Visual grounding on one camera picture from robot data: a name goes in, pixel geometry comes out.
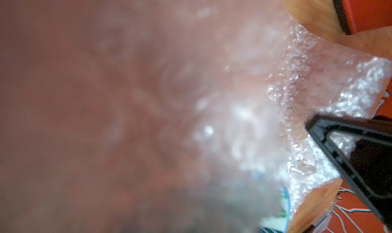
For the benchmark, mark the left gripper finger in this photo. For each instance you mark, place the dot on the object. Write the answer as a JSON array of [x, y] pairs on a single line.
[[361, 151]]

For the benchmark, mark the green leaf pattern bowl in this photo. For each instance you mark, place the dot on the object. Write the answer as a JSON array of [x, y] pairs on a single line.
[[278, 223]]

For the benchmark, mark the red tape dispenser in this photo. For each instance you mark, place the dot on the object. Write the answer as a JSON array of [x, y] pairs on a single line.
[[356, 16]]

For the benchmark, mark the pink bubble wrap sheet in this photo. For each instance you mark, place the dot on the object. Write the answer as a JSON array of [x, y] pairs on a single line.
[[165, 116]]

